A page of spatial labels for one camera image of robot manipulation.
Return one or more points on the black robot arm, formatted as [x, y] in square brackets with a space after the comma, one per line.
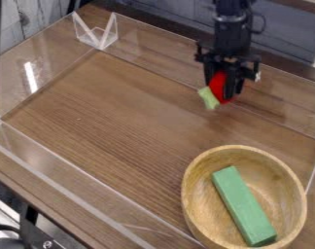
[232, 27]

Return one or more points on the green rectangular block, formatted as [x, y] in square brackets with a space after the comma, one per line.
[244, 208]

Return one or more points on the wooden bowl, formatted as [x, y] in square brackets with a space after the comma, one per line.
[273, 184]

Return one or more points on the clear acrylic corner bracket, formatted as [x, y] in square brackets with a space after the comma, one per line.
[97, 37]

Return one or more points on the red plush radish green leaves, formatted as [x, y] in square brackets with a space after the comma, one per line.
[212, 93]

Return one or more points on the black metal table frame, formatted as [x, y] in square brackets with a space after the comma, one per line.
[42, 233]

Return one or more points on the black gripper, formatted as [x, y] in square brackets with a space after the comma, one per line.
[241, 66]

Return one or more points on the clear acrylic enclosure wall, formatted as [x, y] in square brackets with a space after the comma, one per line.
[101, 127]

